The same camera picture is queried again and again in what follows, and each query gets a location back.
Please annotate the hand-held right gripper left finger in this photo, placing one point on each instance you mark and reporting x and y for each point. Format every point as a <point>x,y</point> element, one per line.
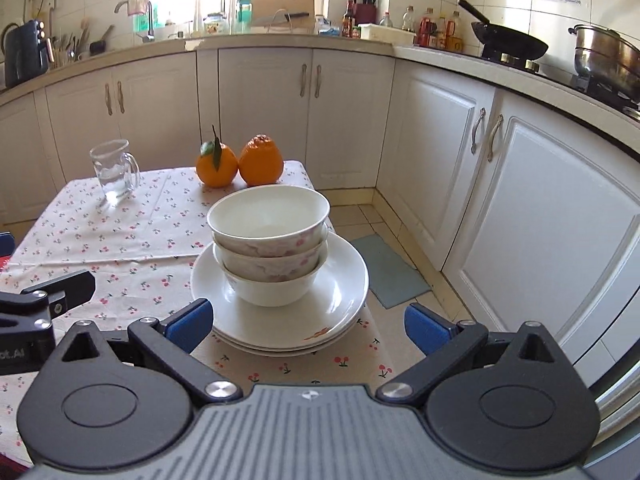
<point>192,322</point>

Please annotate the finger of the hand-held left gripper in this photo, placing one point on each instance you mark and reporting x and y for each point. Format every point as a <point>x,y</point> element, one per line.
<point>70,287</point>
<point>6,246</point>

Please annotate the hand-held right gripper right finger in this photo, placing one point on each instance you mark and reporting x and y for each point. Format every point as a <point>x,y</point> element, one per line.
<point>425,330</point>

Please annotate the white plate fruit print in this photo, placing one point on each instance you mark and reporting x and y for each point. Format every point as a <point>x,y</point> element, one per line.
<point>285,354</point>
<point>280,348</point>
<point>340,280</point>

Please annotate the white bowl pink floral print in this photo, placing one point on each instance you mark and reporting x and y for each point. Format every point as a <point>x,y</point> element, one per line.
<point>270,262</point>
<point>270,215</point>

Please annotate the grey-blue floor mat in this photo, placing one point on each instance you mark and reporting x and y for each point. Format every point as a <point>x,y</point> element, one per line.
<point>390,275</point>

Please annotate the cherry print tablecloth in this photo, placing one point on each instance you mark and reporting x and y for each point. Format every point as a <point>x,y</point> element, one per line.
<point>125,250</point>

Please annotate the glass mug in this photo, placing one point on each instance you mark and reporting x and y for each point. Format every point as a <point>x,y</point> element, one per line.
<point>112,180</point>

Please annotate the orange with leaf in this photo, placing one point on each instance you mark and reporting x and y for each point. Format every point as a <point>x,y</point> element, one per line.
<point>215,170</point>

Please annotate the white kitchen cabinets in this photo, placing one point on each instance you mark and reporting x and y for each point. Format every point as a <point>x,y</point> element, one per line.
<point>525,210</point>

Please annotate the bumpy orange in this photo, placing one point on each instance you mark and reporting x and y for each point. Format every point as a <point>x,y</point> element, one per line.
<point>260,162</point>

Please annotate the black air fryer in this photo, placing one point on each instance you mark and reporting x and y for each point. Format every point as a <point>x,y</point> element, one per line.
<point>25,55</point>

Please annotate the utensil holder with utensils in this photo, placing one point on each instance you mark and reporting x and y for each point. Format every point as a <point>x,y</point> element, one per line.
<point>70,50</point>

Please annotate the small black pot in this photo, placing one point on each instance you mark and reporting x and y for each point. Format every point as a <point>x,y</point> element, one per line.
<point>97,47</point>

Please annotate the green dish soap bottle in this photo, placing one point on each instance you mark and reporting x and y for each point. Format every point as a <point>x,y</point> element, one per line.
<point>142,22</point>

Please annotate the chrome faucet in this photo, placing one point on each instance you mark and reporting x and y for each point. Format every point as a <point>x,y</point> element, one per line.
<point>149,25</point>

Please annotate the gas stove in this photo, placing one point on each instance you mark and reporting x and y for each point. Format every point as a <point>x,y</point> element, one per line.
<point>560,77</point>

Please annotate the kitchen countertop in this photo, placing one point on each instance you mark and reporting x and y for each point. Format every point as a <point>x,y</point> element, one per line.
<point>280,40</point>

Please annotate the white plastic container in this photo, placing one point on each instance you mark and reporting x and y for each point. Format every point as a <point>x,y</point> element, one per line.
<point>387,34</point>

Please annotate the glass jar with lid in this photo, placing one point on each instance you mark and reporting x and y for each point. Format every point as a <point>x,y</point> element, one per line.
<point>216,25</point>

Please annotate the orange oil bottle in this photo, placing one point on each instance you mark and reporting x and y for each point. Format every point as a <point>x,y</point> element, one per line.
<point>454,32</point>

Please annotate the black wok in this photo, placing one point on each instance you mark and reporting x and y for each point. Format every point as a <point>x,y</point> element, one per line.
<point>510,42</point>

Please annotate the red sauce bottle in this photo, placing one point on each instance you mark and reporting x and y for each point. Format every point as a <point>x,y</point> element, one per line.
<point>426,30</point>

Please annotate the clear glass bottle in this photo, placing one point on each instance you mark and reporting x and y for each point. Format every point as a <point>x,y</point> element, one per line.
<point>409,20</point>

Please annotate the teal bottle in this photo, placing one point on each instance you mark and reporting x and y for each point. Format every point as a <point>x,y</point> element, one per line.
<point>244,10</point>

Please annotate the dark sauce bottle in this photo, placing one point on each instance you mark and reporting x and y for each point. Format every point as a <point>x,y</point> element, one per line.
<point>348,22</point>

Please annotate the dark red knife block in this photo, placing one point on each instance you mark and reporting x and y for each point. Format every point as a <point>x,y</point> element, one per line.
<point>366,12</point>

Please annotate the steel pot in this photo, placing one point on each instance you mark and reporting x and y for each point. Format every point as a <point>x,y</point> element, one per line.
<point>607,60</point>

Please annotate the cardboard sheet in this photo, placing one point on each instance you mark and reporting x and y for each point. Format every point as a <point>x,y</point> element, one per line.
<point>280,2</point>

